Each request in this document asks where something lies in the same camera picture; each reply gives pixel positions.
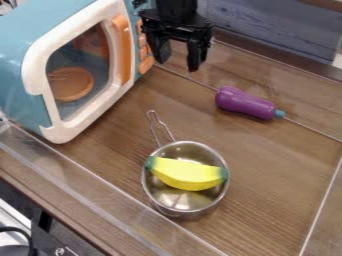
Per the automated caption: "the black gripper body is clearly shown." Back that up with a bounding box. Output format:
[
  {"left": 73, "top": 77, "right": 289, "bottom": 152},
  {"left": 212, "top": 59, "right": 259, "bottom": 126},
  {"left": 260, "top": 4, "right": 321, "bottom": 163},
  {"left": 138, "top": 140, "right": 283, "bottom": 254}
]
[{"left": 136, "top": 0, "right": 214, "bottom": 63}]

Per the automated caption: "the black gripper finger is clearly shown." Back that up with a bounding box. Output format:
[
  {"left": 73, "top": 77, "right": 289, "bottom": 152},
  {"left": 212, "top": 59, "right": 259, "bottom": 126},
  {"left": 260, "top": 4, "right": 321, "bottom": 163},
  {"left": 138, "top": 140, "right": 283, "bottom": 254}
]
[
  {"left": 186, "top": 39, "right": 201, "bottom": 72},
  {"left": 146, "top": 31, "right": 170, "bottom": 64}
]

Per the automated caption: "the yellow toy banana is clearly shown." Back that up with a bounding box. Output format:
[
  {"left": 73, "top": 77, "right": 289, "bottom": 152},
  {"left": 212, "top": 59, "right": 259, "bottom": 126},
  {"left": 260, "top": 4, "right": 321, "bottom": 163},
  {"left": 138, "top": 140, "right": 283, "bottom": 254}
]
[{"left": 144, "top": 156, "right": 228, "bottom": 191}]

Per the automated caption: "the purple toy eggplant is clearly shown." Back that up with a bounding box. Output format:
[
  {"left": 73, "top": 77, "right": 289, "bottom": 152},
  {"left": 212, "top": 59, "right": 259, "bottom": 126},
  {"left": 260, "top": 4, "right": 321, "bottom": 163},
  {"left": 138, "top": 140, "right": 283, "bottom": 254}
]
[{"left": 214, "top": 86, "right": 285, "bottom": 120}]

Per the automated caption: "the blue toy microwave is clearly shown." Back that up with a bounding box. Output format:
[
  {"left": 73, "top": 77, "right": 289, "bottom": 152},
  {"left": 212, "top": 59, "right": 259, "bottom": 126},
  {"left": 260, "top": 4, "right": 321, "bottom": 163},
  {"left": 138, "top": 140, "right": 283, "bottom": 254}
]
[{"left": 0, "top": 0, "right": 154, "bottom": 144}]

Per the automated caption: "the clear acrylic barrier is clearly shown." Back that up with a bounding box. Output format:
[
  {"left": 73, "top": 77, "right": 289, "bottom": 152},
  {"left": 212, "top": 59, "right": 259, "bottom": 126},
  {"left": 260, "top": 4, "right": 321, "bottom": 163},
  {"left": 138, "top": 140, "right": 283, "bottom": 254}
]
[{"left": 0, "top": 113, "right": 226, "bottom": 256}]

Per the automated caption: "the silver pot with handle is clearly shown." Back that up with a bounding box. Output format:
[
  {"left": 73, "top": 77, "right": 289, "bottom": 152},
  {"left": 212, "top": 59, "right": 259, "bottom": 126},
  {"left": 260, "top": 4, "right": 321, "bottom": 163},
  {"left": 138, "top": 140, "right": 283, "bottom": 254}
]
[{"left": 141, "top": 110, "right": 229, "bottom": 219}]

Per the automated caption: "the black cable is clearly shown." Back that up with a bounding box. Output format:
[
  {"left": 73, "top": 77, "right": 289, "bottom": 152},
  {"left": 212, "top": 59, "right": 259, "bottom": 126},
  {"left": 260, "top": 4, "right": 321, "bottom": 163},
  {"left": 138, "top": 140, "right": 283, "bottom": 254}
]
[{"left": 0, "top": 226, "right": 37, "bottom": 256}]

